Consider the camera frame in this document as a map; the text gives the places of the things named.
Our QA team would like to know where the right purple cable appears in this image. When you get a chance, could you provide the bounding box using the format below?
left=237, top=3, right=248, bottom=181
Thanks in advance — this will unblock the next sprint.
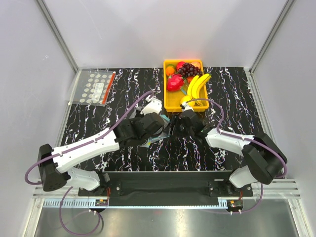
left=187, top=98, right=289, bottom=214

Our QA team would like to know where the yellow lemon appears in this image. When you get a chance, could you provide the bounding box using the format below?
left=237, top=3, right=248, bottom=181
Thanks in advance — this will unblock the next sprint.
left=180, top=95, right=195, bottom=107

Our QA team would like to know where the black marble table mat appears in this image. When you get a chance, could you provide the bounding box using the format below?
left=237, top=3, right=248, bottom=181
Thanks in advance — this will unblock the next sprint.
left=58, top=67, right=263, bottom=172

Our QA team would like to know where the aluminium frame rail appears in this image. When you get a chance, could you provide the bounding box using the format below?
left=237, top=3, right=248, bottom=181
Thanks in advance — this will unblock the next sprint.
left=33, top=180, right=301, bottom=209

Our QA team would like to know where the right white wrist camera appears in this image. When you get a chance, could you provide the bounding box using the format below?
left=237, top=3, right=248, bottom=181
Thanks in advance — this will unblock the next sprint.
left=180, top=102, right=193, bottom=112

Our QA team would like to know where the peach fruit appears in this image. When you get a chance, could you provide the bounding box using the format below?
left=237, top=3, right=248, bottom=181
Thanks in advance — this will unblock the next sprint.
left=191, top=61, right=201, bottom=69

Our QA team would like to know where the clear bag teal zipper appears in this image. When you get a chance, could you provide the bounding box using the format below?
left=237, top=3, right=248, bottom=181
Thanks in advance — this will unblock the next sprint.
left=139, top=114, right=170, bottom=148

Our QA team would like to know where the purple grape bunch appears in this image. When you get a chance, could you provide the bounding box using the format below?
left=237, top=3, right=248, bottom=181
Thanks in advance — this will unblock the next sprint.
left=177, top=63, right=203, bottom=78

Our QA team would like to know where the red dragon fruit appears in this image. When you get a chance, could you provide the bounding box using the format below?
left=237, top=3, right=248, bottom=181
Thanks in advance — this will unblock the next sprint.
left=166, top=74, right=184, bottom=92

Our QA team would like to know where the purple cable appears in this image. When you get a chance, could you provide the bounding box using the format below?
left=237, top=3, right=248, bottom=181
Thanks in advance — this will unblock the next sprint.
left=24, top=90, right=155, bottom=235
left=187, top=98, right=289, bottom=214

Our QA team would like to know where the red apple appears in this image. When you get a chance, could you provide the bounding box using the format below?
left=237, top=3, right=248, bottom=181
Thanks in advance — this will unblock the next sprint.
left=176, top=61, right=185, bottom=71

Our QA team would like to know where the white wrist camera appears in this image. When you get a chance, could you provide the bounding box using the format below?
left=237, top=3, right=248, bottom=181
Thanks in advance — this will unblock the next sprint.
left=180, top=102, right=193, bottom=112
left=141, top=95, right=162, bottom=115

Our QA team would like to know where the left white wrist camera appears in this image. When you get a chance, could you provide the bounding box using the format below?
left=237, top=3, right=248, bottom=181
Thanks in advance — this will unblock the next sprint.
left=141, top=95, right=162, bottom=115

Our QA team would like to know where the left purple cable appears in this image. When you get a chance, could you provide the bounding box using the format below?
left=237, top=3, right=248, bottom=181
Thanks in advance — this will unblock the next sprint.
left=24, top=90, right=155, bottom=235

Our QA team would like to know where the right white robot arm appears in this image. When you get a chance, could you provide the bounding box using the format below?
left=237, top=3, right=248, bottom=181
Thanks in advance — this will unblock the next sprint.
left=170, top=110, right=287, bottom=196

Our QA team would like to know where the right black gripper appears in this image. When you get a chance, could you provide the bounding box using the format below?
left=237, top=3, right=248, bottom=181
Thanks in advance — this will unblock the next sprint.
left=162, top=114, right=194, bottom=138

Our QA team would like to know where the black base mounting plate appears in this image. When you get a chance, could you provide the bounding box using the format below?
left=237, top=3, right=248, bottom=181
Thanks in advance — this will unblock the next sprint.
left=78, top=171, right=253, bottom=198

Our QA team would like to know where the orange mandarin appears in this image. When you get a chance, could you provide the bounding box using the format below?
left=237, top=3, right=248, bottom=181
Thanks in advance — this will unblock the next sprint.
left=165, top=67, right=175, bottom=77

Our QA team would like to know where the yellow banana bunch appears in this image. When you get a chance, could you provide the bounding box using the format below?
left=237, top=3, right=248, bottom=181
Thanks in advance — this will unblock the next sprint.
left=187, top=74, right=211, bottom=99

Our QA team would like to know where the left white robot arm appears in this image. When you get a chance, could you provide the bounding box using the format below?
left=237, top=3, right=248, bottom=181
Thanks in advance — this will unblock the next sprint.
left=39, top=113, right=167, bottom=196

